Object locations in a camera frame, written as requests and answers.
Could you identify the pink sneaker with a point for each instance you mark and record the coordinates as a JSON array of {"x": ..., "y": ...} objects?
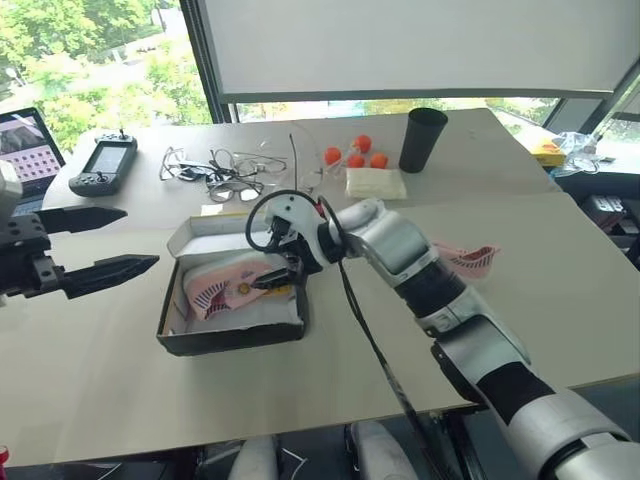
[
  {"x": 225, "y": 287},
  {"x": 472, "y": 260}
]

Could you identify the black handheld remote controller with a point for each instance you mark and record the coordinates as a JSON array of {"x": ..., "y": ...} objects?
[{"x": 105, "y": 162}]

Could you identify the red small object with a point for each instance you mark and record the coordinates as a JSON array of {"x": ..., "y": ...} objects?
[{"x": 4, "y": 455}]

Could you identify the open laptop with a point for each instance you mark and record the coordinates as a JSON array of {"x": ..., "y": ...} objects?
[{"x": 27, "y": 155}]

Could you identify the black equipment case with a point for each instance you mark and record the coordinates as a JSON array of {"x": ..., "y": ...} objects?
[{"x": 612, "y": 212}]

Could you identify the clear frame glasses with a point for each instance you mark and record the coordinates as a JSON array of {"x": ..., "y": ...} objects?
[{"x": 175, "y": 165}]

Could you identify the dark window frame post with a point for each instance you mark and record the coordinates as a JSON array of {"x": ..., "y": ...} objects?
[{"x": 200, "y": 55}]

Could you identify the orange ball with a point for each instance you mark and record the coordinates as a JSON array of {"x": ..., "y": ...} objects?
[
  {"x": 379, "y": 160},
  {"x": 355, "y": 161},
  {"x": 363, "y": 143},
  {"x": 332, "y": 154}
]

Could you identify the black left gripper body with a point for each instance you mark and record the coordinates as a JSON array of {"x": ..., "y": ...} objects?
[{"x": 22, "y": 260}]

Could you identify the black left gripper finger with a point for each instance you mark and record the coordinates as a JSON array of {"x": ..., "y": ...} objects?
[
  {"x": 105, "y": 272},
  {"x": 80, "y": 218}
]

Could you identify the black cardboard shoebox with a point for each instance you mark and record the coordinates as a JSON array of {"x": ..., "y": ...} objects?
[{"x": 235, "y": 337}]

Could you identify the thin black stick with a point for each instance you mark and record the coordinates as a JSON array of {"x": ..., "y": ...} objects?
[{"x": 295, "y": 160}]

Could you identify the white roller blind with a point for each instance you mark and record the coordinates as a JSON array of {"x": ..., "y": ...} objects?
[{"x": 410, "y": 45}]

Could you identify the white plastic packet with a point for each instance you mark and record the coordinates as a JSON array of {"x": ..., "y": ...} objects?
[{"x": 375, "y": 183}]

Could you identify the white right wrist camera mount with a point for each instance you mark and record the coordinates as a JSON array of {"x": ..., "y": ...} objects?
[{"x": 295, "y": 212}]

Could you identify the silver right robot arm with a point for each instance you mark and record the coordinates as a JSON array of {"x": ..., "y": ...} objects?
[{"x": 450, "y": 295}]

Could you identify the yellow cardboard box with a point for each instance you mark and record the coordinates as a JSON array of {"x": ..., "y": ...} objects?
[{"x": 547, "y": 152}]

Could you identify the grey rounded shape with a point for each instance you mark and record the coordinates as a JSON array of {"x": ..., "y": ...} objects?
[
  {"x": 257, "y": 457},
  {"x": 382, "y": 452}
]

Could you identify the clear plastic bag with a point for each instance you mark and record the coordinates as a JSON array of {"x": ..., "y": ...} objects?
[{"x": 580, "y": 150}]

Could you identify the black plastic cup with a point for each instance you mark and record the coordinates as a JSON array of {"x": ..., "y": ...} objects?
[{"x": 420, "y": 142}]

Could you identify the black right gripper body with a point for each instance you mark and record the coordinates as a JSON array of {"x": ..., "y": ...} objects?
[{"x": 300, "y": 247}]

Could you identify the clear safety glasses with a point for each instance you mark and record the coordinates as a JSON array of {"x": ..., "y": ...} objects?
[{"x": 320, "y": 175}]

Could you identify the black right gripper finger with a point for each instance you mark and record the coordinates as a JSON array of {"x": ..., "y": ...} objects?
[{"x": 277, "y": 277}]

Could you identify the dark frame glasses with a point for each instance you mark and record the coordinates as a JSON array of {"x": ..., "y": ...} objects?
[{"x": 232, "y": 192}]

